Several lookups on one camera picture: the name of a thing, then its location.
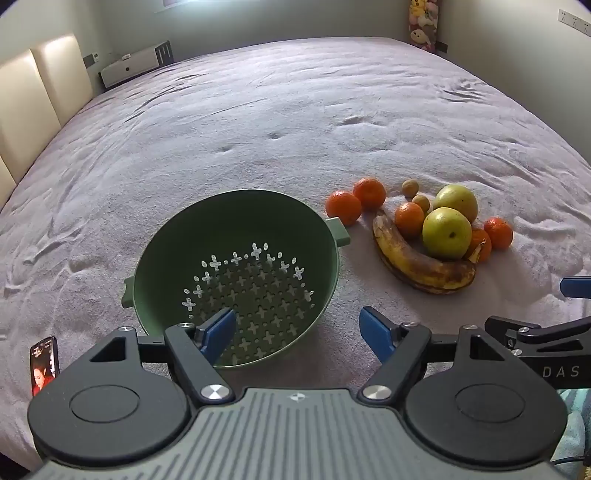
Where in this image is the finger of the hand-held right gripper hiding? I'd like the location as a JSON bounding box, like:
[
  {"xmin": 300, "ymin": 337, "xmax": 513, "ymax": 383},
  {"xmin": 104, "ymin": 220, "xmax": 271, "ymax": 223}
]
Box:
[
  {"xmin": 484, "ymin": 315, "xmax": 591, "ymax": 359},
  {"xmin": 560, "ymin": 275, "xmax": 591, "ymax": 299}
]

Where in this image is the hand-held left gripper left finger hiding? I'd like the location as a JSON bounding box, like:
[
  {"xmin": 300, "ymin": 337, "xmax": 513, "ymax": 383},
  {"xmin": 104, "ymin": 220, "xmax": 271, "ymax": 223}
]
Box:
[{"xmin": 87, "ymin": 308, "xmax": 238, "ymax": 405}]

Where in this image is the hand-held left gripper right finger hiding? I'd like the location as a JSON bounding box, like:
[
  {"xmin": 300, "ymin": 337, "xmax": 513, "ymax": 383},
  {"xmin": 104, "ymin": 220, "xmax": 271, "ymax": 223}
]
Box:
[{"xmin": 359, "ymin": 305, "xmax": 507, "ymax": 404}]

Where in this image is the spotted brown yellow banana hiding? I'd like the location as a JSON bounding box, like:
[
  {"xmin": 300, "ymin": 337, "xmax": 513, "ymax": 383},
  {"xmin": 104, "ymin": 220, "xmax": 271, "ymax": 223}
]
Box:
[{"xmin": 372, "ymin": 209, "xmax": 477, "ymax": 294}]

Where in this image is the green colander bowl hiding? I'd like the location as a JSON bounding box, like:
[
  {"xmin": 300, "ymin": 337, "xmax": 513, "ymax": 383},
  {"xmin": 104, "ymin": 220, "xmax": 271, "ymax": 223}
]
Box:
[{"xmin": 121, "ymin": 189, "xmax": 350, "ymax": 369}]

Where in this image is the partly peeled orange tangerine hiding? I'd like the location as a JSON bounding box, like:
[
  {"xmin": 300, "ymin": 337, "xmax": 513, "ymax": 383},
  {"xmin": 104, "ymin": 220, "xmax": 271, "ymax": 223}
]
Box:
[{"xmin": 464, "ymin": 228, "xmax": 493, "ymax": 264}]

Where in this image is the green yellow apple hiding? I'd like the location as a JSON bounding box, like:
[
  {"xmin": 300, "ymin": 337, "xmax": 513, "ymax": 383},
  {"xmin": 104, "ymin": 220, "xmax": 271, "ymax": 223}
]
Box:
[
  {"xmin": 434, "ymin": 184, "xmax": 479, "ymax": 224},
  {"xmin": 421, "ymin": 207, "xmax": 473, "ymax": 260}
]

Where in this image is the teal cloth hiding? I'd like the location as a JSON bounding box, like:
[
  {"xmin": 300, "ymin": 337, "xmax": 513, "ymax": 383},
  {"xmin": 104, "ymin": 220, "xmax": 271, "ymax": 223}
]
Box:
[{"xmin": 556, "ymin": 389, "xmax": 591, "ymax": 468}]

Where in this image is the black smartphone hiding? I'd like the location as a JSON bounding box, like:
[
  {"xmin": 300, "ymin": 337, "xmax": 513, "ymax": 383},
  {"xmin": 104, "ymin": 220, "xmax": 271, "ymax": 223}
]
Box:
[{"xmin": 30, "ymin": 336, "xmax": 61, "ymax": 398}]

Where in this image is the purple bed sheet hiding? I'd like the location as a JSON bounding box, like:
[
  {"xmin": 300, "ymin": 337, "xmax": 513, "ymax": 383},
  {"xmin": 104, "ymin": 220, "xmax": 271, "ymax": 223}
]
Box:
[{"xmin": 0, "ymin": 37, "xmax": 591, "ymax": 472}]

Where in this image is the white nightstand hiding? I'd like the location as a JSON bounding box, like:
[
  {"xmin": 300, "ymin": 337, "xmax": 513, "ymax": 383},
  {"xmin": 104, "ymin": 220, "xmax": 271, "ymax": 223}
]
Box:
[{"xmin": 99, "ymin": 41, "xmax": 174, "ymax": 90}]

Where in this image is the cream padded headboard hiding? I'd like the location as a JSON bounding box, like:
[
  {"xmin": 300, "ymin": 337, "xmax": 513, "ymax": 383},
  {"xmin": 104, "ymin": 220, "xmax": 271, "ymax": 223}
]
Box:
[{"xmin": 0, "ymin": 33, "xmax": 94, "ymax": 204}]

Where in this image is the net column of plush toys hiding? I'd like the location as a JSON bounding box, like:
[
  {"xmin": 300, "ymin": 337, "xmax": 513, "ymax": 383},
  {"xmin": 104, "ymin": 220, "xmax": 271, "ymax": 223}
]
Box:
[{"xmin": 408, "ymin": 0, "xmax": 440, "ymax": 51}]

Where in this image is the white wall socket strip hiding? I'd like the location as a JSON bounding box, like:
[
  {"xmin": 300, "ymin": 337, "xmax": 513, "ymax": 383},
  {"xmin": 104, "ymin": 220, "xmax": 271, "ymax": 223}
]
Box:
[{"xmin": 558, "ymin": 8, "xmax": 591, "ymax": 32}]

